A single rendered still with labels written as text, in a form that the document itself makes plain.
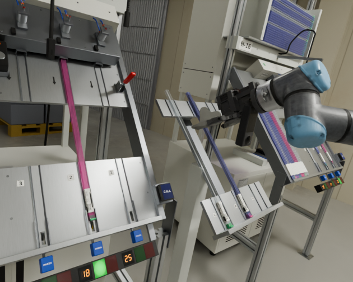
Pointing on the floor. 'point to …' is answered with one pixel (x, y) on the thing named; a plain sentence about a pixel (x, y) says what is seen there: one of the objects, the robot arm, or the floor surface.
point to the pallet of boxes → (26, 117)
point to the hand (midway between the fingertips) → (207, 129)
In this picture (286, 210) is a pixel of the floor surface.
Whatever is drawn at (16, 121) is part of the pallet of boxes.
